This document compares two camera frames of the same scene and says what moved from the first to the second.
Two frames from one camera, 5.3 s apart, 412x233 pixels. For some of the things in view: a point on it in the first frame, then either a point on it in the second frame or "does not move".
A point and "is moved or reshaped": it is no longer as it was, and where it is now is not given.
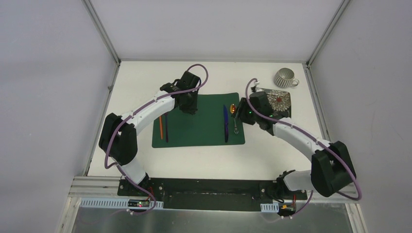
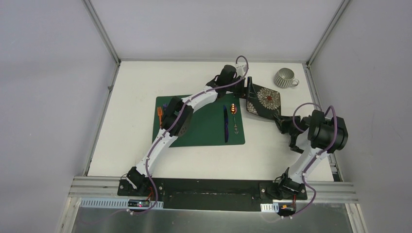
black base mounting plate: [208, 194] does not move
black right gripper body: [247, 113] → [286, 125]
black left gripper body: [189, 105] → [243, 87]
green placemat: [213, 124] does not move
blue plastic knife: [226, 118] does not move
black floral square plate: [280, 101] is moved or reshaped
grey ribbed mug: [284, 77] does not move
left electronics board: [132, 203] does not move
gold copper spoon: [233, 108] does not move
